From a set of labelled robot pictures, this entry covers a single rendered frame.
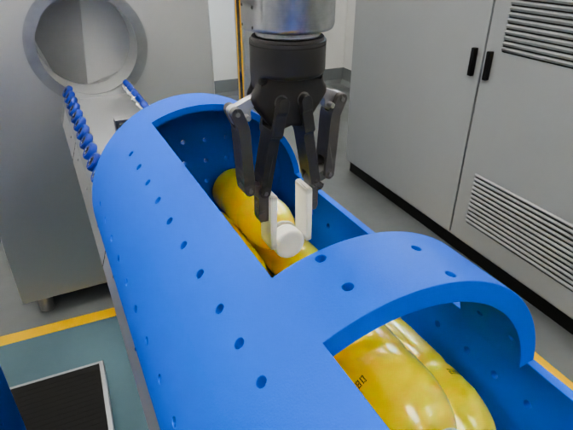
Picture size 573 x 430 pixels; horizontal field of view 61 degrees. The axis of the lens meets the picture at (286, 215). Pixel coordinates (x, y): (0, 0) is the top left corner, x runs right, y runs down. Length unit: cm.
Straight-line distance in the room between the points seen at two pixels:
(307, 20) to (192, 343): 29
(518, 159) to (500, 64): 40
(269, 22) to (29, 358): 190
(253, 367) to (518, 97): 202
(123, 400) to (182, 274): 156
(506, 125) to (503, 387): 186
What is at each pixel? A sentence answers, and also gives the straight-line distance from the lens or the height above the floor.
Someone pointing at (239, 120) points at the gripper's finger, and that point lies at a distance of 48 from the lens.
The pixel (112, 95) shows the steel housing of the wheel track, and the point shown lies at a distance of 190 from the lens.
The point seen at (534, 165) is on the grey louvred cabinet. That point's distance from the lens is 220.
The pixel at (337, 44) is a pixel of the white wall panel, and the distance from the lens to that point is 575.
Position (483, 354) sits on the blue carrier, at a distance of 48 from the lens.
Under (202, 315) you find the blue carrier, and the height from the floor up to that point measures 119.
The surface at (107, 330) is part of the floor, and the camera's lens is 220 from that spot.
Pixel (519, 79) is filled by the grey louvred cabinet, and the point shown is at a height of 93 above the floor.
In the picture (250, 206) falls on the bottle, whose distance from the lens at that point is 61.
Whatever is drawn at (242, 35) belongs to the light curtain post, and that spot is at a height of 121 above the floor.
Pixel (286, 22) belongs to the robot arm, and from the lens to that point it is 45.
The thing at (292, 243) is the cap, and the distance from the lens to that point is 58.
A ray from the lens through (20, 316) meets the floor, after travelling 242.
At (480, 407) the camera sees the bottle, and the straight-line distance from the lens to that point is 40.
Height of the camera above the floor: 141
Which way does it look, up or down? 29 degrees down
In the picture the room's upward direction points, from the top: straight up
